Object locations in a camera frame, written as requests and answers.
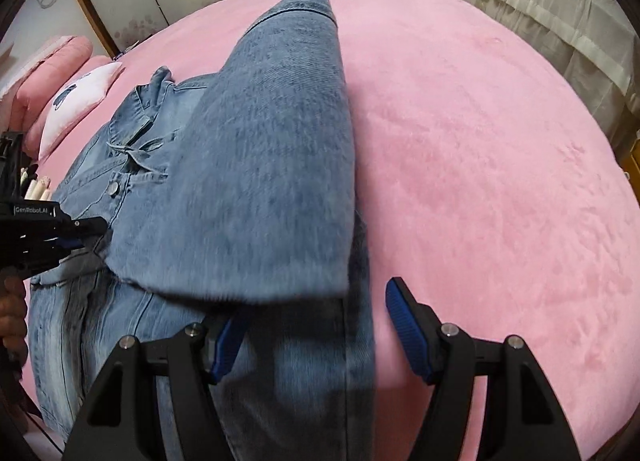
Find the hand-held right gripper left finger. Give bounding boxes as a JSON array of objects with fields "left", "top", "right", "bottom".
[{"left": 62, "top": 312, "right": 251, "bottom": 461}]

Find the pink plush blanket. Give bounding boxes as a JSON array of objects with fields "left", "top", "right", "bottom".
[{"left": 15, "top": 0, "right": 633, "bottom": 461}]

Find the pink folded quilt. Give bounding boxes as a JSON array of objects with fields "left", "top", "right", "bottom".
[{"left": 0, "top": 35, "right": 110, "bottom": 162}]

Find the person's left hand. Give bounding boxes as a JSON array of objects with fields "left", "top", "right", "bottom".
[{"left": 0, "top": 275, "right": 29, "bottom": 351}]

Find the white printed pillow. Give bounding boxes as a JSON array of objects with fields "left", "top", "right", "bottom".
[{"left": 37, "top": 61, "right": 125, "bottom": 163}]

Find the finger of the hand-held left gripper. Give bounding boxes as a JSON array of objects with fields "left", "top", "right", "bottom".
[
  {"left": 59, "top": 218, "right": 108, "bottom": 243},
  {"left": 30, "top": 236, "right": 103, "bottom": 273}
]

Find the blue denim jacket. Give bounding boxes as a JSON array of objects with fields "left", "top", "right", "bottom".
[{"left": 27, "top": 0, "right": 378, "bottom": 461}]

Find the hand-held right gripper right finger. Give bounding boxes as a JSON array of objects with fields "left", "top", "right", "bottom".
[{"left": 385, "top": 277, "right": 583, "bottom": 461}]

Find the beige curtain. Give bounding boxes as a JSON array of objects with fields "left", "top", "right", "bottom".
[{"left": 417, "top": 0, "right": 640, "bottom": 154}]

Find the stack of folded clothes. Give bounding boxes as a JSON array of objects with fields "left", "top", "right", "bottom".
[{"left": 19, "top": 166, "right": 55, "bottom": 203}]

